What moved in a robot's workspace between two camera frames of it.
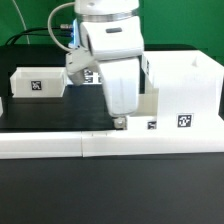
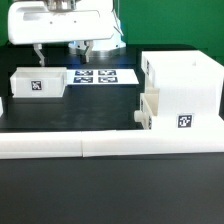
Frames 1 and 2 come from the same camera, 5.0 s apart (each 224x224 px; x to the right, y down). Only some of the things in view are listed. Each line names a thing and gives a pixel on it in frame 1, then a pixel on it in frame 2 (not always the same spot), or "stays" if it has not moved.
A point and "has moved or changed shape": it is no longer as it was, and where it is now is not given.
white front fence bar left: x=17 y=145 stays
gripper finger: x=120 y=122 -> x=37 y=48
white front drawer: x=146 y=118 has moved or changed shape
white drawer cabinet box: x=188 y=85 stays
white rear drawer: x=37 y=81 stays
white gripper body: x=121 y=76 -> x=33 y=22
